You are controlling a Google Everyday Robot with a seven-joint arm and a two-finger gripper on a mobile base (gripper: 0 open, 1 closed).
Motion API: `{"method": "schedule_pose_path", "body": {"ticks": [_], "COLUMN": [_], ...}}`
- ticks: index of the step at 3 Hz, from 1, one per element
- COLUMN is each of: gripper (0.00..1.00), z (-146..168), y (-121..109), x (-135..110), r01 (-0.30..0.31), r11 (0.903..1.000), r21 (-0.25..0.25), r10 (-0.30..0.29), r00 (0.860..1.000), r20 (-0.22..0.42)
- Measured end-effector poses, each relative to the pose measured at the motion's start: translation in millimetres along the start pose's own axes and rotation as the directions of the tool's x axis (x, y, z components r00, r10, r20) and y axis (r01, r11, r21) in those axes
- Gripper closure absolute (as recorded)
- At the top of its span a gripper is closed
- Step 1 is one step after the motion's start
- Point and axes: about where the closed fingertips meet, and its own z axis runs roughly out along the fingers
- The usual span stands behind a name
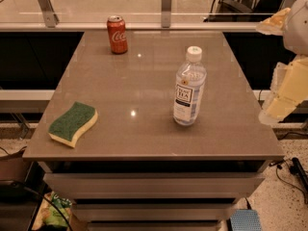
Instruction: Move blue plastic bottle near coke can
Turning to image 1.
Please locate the clear plastic water bottle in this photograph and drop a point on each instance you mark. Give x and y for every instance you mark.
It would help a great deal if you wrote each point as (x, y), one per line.
(189, 87)

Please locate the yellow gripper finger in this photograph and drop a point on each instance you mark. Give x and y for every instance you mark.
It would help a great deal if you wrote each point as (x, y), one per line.
(288, 89)
(274, 24)

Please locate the green yellow sponge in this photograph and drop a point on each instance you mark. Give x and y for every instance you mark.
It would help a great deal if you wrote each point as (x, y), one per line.
(71, 125)

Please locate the black power strip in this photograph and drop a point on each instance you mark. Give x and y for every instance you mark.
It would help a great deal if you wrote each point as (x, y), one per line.
(298, 170)

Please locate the left metal railing post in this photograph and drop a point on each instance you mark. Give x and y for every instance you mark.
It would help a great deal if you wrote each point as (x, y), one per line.
(49, 16)

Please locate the blue perforated box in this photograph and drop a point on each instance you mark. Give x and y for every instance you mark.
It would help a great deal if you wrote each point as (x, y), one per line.
(245, 220)

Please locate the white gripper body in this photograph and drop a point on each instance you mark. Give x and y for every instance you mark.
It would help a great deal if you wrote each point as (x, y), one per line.
(296, 29)

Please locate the red coke can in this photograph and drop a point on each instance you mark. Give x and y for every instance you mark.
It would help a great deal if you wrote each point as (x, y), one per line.
(116, 30)

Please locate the black office chair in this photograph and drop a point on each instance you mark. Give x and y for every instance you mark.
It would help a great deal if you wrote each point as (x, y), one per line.
(242, 10)

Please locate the grey drawer cabinet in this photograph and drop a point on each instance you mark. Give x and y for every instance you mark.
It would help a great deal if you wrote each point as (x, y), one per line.
(154, 193)

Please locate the middle metal railing post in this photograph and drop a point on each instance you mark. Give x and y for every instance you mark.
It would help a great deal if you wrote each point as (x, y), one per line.
(166, 13)

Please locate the green snack bag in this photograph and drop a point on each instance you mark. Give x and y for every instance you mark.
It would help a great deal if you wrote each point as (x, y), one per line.
(54, 214)

